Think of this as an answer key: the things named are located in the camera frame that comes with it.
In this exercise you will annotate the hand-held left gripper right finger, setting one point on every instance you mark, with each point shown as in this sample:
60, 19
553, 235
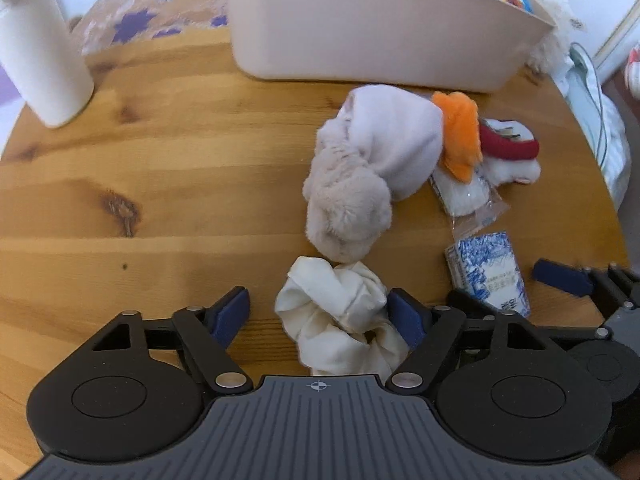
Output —
405, 315

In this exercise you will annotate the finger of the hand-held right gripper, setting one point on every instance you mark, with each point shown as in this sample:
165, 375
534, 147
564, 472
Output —
560, 276
465, 302

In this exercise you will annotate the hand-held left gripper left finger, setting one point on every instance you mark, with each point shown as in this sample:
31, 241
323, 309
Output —
227, 315

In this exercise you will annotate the blue floral tissue pack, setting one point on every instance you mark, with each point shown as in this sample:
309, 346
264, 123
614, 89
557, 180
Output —
487, 265

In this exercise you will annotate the cream satin scrunchie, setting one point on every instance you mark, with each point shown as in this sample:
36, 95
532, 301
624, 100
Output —
325, 320

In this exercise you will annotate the beige plastic storage bin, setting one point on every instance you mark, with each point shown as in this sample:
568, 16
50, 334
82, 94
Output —
350, 25

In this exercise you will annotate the round wooden desktop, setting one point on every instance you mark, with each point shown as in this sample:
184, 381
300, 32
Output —
175, 160

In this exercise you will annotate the clear plastic packet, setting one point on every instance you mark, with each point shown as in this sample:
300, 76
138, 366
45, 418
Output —
465, 195

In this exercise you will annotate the striped teal blanket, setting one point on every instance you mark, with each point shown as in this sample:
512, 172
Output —
615, 150

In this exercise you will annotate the orange cloth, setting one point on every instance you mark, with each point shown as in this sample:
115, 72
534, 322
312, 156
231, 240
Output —
460, 130

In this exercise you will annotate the beige fuzzy sock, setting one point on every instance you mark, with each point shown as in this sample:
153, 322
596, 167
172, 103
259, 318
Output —
380, 140

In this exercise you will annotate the pink and white shoe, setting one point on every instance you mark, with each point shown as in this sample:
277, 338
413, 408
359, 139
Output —
634, 72

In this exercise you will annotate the white plush toy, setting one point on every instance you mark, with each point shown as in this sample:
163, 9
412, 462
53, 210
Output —
555, 45

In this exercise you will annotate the white bottle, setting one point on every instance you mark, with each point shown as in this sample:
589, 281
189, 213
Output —
40, 50

